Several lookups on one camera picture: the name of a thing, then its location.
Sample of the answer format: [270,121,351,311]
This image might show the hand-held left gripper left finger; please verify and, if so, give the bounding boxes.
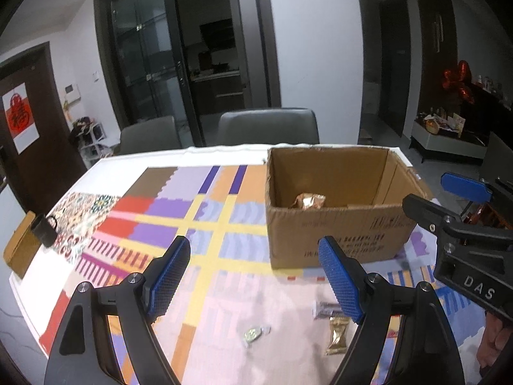
[43,236,192,385]

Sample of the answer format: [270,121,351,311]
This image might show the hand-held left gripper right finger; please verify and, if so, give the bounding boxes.
[318,236,466,385]

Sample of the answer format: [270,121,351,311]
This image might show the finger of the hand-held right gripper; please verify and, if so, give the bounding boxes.
[403,193,513,249]
[441,172,513,209]

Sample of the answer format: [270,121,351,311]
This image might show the brown snack packet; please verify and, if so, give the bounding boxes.
[461,202,508,231]

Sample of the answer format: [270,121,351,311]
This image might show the brown cardboard box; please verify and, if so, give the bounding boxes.
[265,145,435,270]

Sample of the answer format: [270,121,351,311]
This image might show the gold biscuit packet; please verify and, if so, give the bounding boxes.
[296,192,326,210]

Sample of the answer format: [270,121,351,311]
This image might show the person's right hand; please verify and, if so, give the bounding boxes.
[476,315,513,372]

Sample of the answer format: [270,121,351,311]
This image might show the silver wrapped snack bar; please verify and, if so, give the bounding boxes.
[313,300,341,318]

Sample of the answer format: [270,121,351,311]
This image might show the dark grey side chair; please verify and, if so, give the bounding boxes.
[479,132,513,185]

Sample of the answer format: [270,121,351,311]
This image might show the low white cabinet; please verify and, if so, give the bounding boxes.
[409,118,487,165]

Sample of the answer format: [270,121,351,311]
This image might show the small gold candy packet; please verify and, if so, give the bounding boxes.
[325,316,350,355]

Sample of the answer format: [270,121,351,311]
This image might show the dark sideboard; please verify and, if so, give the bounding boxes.
[461,86,513,157]

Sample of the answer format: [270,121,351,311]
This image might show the colourful patterned tablecloth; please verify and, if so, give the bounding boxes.
[38,164,487,385]

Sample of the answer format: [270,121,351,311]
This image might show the green wrapped candy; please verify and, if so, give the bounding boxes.
[241,326,272,346]

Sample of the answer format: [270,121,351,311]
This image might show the red foil balloons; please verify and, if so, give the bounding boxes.
[443,60,475,104]

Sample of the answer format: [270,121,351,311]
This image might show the dark tall cabinet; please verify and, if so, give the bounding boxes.
[413,0,459,101]

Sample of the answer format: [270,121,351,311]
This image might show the dark interior door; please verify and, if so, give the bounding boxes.
[379,0,411,137]

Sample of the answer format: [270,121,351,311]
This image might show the black mug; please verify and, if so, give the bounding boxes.
[31,213,59,248]

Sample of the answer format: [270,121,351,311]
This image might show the narrow grey chair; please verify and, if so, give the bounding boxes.
[119,115,182,156]

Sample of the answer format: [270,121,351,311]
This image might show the flat brown cardboard piece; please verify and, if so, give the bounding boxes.
[3,211,41,279]

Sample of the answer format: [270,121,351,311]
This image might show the white shoe rack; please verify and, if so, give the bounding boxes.
[70,116,121,167]

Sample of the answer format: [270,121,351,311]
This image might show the wide grey chair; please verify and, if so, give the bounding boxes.
[217,108,320,146]

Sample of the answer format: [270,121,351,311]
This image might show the kitchen counter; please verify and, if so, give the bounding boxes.
[190,70,245,115]

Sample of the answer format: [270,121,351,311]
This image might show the red paper door poster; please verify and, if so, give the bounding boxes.
[2,82,41,154]

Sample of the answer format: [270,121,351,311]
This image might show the dark wooden door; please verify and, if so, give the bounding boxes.
[0,42,87,217]

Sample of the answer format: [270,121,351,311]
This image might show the glass sliding door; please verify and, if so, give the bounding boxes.
[94,0,201,147]

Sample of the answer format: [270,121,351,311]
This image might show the black range hood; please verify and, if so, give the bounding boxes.
[199,19,235,51]

